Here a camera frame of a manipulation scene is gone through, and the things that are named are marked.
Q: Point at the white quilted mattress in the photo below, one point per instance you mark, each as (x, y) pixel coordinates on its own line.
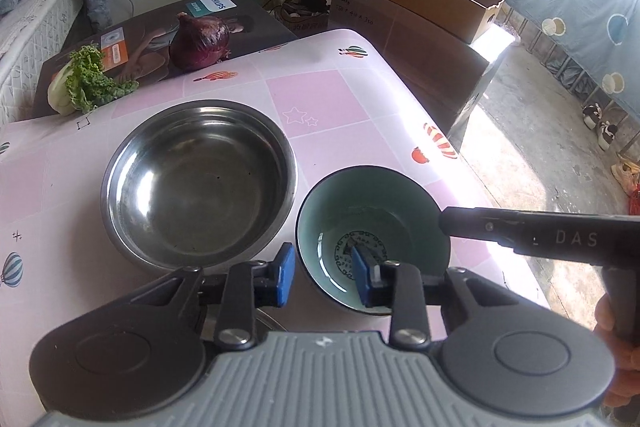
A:
(30, 37)

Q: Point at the green ceramic bowl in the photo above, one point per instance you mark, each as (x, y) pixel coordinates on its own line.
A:
(350, 212)

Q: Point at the red onion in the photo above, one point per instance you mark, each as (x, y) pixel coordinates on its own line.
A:
(200, 42)

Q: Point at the blue blanket with circles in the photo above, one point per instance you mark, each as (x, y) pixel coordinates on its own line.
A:
(585, 12)

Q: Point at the black white sneaker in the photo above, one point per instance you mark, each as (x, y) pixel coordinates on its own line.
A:
(608, 136)
(592, 116)

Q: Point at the dark printed flat box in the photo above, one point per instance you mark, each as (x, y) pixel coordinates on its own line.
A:
(145, 34)

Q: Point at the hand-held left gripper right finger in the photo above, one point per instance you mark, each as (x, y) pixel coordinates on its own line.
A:
(361, 274)

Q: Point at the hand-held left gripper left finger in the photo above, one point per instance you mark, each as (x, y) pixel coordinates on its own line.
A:
(286, 274)

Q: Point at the stainless steel bowl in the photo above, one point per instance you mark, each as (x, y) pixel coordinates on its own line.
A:
(200, 187)

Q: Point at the person's right hand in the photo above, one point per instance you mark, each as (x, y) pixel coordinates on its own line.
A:
(625, 372)

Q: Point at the pink white shoe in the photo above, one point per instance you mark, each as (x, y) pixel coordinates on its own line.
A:
(625, 174)

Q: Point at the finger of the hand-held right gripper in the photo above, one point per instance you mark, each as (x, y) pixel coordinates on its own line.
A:
(475, 227)

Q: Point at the large brown cardboard box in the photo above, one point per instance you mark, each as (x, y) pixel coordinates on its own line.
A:
(400, 37)

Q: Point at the green leafy lettuce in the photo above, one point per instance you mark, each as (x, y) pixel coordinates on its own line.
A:
(87, 77)

